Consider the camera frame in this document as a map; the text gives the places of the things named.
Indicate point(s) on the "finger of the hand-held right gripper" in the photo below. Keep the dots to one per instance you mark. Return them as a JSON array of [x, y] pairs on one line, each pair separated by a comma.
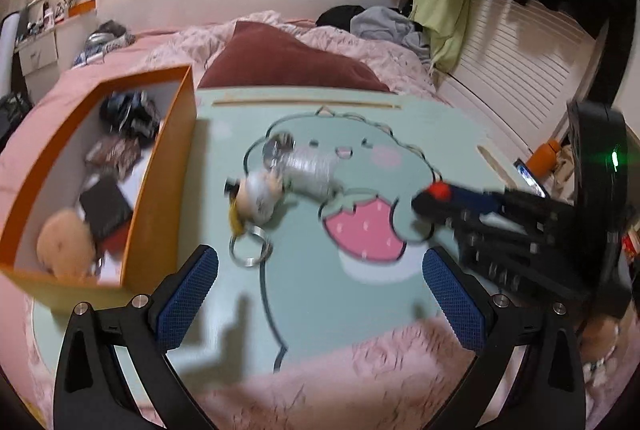
[[480, 202], [515, 260]]

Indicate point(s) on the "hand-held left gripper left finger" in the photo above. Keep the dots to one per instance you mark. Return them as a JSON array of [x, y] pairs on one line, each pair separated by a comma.
[[192, 290]]

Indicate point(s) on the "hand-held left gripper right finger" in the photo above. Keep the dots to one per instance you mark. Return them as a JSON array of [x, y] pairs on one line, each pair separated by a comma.
[[452, 295]]

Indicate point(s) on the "orange cardboard box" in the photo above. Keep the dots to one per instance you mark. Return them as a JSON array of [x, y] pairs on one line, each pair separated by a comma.
[[160, 210]]

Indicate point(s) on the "small red object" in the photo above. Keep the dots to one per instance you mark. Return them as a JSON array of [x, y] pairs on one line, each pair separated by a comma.
[[119, 244]]

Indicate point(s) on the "black rectangular pouch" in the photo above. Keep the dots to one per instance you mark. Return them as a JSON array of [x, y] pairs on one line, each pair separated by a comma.
[[105, 210]]

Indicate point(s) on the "tan round plush toy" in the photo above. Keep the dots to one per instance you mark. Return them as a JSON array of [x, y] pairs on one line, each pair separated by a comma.
[[65, 242]]

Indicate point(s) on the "brown patterned packet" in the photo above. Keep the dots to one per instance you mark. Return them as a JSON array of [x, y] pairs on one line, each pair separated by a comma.
[[112, 154]]

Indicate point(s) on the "clear plastic jar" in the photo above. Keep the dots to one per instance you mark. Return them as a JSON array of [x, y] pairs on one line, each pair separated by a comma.
[[310, 169]]

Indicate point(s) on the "smartphone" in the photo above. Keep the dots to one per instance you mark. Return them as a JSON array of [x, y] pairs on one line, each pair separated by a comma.
[[530, 180]]

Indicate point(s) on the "cream tote bag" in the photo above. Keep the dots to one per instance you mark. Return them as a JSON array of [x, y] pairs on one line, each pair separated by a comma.
[[564, 164]]

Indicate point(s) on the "orange bottle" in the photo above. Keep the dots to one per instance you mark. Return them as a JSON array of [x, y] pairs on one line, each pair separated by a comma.
[[546, 155]]

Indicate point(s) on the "mint cartoon play mat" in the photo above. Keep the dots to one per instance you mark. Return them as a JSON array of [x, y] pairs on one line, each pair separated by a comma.
[[325, 305]]

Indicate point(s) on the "white slatted panel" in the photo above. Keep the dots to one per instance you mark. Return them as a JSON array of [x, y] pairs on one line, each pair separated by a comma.
[[515, 59]]

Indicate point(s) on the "lime green cloth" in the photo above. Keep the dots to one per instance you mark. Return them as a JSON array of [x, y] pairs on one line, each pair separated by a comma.
[[440, 14]]

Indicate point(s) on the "grey garment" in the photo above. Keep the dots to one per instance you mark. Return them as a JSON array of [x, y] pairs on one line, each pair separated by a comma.
[[390, 29]]

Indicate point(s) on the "black garment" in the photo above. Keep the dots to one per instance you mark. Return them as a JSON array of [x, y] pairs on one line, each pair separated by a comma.
[[342, 15]]

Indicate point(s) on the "maroon pillow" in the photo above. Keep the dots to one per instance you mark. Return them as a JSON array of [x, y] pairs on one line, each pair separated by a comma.
[[280, 59]]

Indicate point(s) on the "grey blue clothes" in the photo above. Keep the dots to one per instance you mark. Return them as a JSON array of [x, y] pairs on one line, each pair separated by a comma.
[[105, 42]]

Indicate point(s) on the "white drawer cabinet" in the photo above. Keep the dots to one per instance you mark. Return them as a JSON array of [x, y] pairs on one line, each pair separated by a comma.
[[37, 52]]

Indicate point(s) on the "white cylinder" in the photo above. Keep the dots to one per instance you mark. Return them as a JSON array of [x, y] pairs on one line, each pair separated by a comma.
[[9, 54]]

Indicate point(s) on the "small orange box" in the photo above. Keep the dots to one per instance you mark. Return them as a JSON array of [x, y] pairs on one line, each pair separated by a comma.
[[81, 7]]

